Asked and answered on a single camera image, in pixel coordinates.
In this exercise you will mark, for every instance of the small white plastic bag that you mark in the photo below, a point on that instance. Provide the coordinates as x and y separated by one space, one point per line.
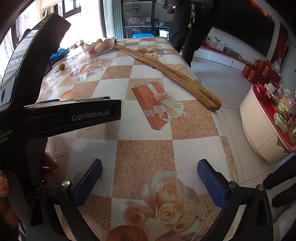
275 66

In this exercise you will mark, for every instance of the long wooden stick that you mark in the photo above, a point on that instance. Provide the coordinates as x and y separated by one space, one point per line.
175 76

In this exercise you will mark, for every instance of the red wall scroll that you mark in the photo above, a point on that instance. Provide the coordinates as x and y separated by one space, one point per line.
282 46

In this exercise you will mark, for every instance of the blue plastic stool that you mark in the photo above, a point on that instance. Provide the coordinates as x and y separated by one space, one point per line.
143 35

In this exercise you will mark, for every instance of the blue plastic glove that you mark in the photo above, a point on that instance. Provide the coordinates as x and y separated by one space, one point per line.
60 52

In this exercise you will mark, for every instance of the pile of snack packets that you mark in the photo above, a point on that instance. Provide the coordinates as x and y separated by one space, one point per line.
281 106

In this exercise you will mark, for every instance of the red gift box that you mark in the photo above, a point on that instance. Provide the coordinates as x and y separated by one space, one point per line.
267 67
260 64
248 72

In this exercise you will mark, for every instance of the large dark red box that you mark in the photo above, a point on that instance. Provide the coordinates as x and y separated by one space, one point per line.
271 78

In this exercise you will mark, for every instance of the glass door shelf cabinet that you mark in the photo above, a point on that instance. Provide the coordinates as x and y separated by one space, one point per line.
138 18

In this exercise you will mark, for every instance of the orange wall garland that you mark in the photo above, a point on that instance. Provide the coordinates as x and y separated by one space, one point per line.
263 11

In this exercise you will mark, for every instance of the black wall television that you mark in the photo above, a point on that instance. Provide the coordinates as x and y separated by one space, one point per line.
242 30

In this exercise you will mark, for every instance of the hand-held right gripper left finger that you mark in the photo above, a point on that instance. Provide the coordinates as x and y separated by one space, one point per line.
89 183

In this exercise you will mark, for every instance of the white red television stand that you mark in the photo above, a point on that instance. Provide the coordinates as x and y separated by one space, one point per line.
219 56

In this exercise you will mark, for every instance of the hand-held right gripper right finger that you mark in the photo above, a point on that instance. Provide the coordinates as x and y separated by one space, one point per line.
211 185

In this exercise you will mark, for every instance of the person's left hand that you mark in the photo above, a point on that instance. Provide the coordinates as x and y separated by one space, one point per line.
51 163

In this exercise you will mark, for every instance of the brown kiwi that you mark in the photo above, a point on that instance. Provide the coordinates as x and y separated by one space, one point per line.
61 67

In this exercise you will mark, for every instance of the dark window frame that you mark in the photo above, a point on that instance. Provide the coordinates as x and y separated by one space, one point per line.
69 8

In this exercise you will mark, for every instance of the clear glass bowl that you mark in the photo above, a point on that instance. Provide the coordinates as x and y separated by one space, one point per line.
89 52

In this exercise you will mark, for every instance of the red round snack tray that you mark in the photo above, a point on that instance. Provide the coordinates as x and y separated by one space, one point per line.
256 129

